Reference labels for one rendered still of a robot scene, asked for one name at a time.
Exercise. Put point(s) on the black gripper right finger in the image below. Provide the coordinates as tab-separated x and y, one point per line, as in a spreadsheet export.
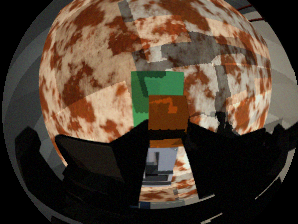
212	156

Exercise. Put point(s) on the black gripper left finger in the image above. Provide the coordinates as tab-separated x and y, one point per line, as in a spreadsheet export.
124	159

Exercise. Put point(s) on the orange l-shaped part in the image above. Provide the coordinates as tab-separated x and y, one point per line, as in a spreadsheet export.
169	120

